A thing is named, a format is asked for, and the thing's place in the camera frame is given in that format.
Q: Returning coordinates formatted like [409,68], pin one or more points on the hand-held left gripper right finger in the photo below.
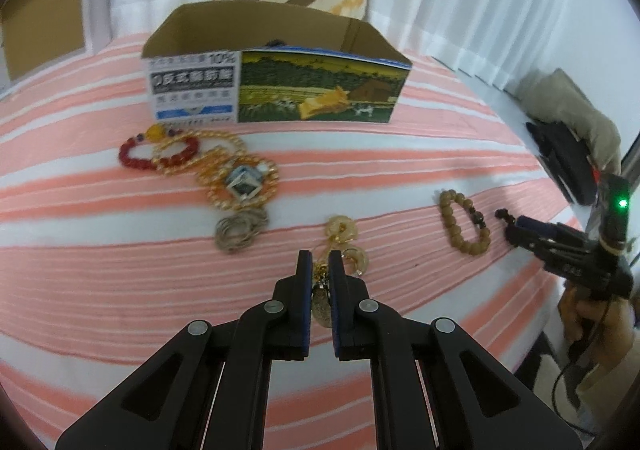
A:
[339,300]

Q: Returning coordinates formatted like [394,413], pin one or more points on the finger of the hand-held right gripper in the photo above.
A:
[542,229]
[530,245]

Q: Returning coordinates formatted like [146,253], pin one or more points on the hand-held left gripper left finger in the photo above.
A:
[303,300]

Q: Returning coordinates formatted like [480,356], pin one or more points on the gold pendant charm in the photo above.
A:
[342,230]

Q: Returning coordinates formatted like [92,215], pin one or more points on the cardboard box with printed label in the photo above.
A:
[310,89]

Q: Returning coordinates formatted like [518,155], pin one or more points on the person's right forearm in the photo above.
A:
[602,395]

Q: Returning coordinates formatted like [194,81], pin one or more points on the person's right hand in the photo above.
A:
[600,330]

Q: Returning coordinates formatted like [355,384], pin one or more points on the beige crumpled cloth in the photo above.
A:
[565,104]

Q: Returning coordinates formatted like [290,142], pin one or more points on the pink white striped blanket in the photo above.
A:
[125,255]

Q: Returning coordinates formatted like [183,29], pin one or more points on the white box with brown interior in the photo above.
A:
[45,14]

